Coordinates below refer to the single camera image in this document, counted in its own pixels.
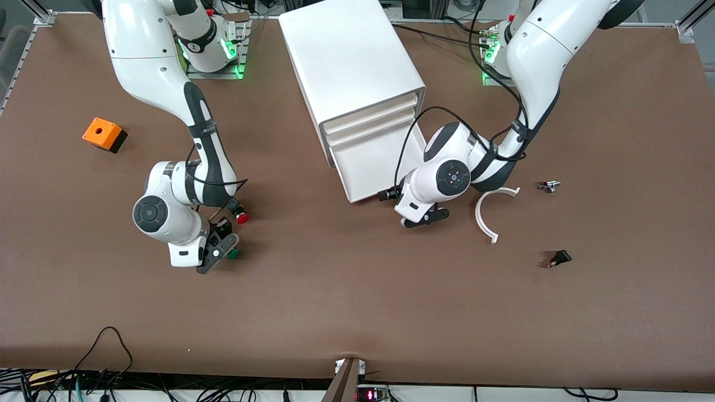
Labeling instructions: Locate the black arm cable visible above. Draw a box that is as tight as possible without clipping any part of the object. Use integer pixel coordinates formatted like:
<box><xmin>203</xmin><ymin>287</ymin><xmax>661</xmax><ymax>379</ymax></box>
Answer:
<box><xmin>187</xmin><ymin>142</ymin><xmax>250</xmax><ymax>212</ymax></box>
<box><xmin>393</xmin><ymin>0</ymin><xmax>530</xmax><ymax>193</ymax></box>

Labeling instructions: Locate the thin black looped cable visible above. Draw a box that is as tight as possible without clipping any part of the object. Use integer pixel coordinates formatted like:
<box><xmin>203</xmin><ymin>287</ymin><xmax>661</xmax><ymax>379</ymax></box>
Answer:
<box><xmin>73</xmin><ymin>327</ymin><xmax>134</xmax><ymax>386</ymax></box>

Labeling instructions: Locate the brown camera post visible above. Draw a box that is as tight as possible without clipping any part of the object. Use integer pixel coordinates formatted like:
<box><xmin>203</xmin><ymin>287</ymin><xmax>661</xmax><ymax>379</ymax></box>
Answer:
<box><xmin>321</xmin><ymin>357</ymin><xmax>363</xmax><ymax>402</ymax></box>

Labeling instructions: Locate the white drawer cabinet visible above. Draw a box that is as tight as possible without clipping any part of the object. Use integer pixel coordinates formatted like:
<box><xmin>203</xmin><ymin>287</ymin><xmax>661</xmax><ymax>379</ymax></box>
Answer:
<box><xmin>278</xmin><ymin>0</ymin><xmax>428</xmax><ymax>168</ymax></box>

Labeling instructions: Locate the white curved plastic arc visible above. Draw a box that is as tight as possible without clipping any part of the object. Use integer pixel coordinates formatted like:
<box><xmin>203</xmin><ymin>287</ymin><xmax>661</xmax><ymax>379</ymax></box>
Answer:
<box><xmin>475</xmin><ymin>187</ymin><xmax>521</xmax><ymax>245</ymax></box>

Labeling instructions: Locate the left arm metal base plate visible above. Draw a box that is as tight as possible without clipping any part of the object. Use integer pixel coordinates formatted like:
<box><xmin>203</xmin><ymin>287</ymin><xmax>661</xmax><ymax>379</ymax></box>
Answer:
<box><xmin>482</xmin><ymin>22</ymin><xmax>520</xmax><ymax>88</ymax></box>

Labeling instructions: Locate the circuit board with red display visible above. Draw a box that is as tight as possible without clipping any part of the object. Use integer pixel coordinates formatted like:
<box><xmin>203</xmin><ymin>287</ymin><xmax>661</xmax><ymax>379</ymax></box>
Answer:
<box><xmin>355</xmin><ymin>385</ymin><xmax>390</xmax><ymax>402</ymax></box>

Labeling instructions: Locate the black cable behind cabinet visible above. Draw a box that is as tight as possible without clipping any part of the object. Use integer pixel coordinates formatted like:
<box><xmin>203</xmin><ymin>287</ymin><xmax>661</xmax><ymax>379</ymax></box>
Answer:
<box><xmin>391</xmin><ymin>16</ymin><xmax>495</xmax><ymax>45</ymax></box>

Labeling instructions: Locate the orange box with black base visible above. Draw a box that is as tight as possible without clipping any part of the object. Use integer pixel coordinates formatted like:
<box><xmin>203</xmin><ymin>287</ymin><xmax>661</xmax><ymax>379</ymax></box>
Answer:
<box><xmin>82</xmin><ymin>117</ymin><xmax>128</xmax><ymax>154</ymax></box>

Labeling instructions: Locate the white lowest drawer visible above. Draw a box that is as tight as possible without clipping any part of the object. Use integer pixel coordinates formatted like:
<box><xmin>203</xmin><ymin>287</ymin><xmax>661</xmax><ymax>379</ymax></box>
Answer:
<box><xmin>328</xmin><ymin>120</ymin><xmax>432</xmax><ymax>203</ymax></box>

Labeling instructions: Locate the white middle drawer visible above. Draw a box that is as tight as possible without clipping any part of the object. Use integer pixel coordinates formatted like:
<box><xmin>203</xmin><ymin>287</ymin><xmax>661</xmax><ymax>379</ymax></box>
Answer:
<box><xmin>326</xmin><ymin>106</ymin><xmax>417</xmax><ymax>148</ymax></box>

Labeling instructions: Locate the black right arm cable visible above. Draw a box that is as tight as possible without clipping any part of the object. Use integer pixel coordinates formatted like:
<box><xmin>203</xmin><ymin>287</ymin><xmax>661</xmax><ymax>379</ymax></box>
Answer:
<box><xmin>187</xmin><ymin>142</ymin><xmax>250</xmax><ymax>212</ymax></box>

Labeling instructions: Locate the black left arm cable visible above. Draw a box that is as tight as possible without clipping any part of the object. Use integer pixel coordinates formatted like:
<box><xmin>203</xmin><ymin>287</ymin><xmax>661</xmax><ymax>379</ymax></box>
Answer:
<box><xmin>393</xmin><ymin>0</ymin><xmax>530</xmax><ymax>193</ymax></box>

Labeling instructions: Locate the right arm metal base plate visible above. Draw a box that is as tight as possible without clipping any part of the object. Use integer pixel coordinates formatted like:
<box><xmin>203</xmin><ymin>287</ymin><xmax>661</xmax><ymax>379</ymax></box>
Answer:
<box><xmin>185</xmin><ymin>20</ymin><xmax>249</xmax><ymax>80</ymax></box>

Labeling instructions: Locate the black cable bundle under table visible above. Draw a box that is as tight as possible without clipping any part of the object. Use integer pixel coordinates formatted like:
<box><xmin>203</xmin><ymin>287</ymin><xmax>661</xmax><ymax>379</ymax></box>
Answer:
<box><xmin>0</xmin><ymin>366</ymin><xmax>336</xmax><ymax>402</ymax></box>

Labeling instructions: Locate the white uppermost drawer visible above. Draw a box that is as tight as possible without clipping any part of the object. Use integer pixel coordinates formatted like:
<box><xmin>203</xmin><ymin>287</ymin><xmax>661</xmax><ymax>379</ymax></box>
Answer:
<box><xmin>323</xmin><ymin>92</ymin><xmax>420</xmax><ymax>135</ymax></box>

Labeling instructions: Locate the red push button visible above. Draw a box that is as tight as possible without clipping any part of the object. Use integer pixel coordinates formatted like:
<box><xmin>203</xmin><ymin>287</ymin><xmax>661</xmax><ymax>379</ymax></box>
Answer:
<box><xmin>226</xmin><ymin>200</ymin><xmax>251</xmax><ymax>225</ymax></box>

